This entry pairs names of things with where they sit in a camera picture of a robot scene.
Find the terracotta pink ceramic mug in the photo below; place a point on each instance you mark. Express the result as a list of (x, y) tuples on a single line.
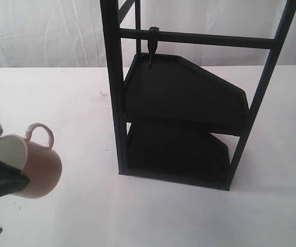
[(41, 165)]

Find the white backdrop curtain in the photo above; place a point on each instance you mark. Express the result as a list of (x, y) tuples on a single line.
[(69, 33)]

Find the black metal shelf rack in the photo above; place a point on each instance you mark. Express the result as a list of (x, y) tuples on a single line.
[(179, 122)]

